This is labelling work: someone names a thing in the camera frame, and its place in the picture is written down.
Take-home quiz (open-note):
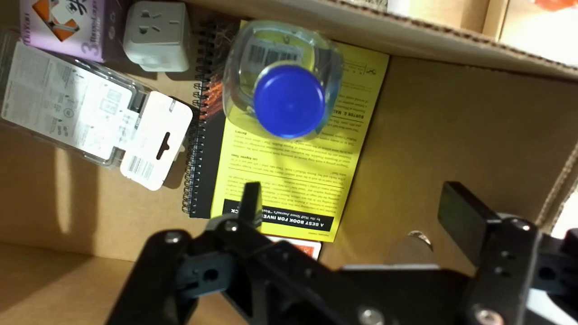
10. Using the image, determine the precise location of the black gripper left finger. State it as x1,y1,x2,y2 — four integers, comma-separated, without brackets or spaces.
106,178,285,325

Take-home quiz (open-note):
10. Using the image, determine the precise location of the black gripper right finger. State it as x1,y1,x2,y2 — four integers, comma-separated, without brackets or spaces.
437,178,578,325

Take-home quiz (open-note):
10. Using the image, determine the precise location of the white power adapter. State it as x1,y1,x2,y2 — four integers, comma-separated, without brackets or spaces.
121,0,193,73

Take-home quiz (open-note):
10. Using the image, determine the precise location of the black spiral notebook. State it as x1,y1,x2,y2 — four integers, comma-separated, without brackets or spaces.
180,15,244,219

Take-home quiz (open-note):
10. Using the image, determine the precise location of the clear bottle red blue label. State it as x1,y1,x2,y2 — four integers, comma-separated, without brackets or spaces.
222,17,345,142

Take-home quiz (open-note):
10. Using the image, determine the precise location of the white blister pack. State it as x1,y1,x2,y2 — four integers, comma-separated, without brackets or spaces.
0,39,197,192

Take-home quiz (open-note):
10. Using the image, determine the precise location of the purple cardboard packet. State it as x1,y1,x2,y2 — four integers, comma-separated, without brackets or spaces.
16,0,132,64

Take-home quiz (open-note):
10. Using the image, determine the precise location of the red white small card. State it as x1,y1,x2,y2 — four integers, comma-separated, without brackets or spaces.
263,234,325,263

